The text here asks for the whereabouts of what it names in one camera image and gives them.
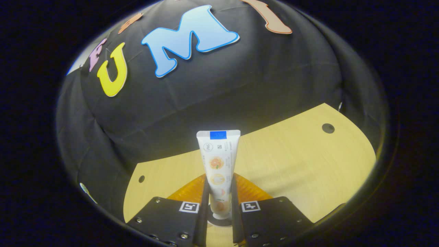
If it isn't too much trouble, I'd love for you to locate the white toothpaste tube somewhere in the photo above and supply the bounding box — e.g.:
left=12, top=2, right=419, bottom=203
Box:
left=196, top=130, right=241, bottom=220

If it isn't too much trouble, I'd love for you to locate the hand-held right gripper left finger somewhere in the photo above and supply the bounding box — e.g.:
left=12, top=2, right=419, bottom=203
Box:
left=127, top=173, right=210, bottom=247

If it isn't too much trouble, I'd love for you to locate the wooden desktop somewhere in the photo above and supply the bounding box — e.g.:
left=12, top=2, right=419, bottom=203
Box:
left=123, top=103, right=377, bottom=247

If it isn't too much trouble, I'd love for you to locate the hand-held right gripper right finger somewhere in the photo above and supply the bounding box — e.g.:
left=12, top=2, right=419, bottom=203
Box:
left=232, top=173, right=314, bottom=247

